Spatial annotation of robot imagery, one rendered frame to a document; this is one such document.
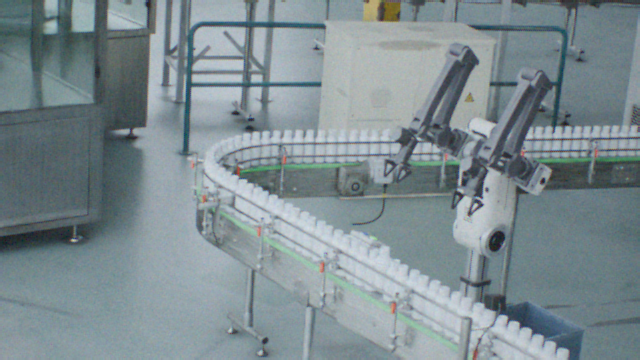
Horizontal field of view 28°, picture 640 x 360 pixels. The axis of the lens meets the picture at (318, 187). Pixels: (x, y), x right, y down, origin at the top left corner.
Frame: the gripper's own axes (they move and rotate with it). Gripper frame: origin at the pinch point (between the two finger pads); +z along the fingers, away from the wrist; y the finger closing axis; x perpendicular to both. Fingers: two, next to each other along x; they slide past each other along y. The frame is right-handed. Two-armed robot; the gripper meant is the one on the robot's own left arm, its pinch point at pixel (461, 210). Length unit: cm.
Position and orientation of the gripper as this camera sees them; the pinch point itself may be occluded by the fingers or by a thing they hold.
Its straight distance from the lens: 530.3
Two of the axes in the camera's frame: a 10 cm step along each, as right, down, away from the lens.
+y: 6.0, 2.9, -7.5
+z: -4.5, 8.9, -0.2
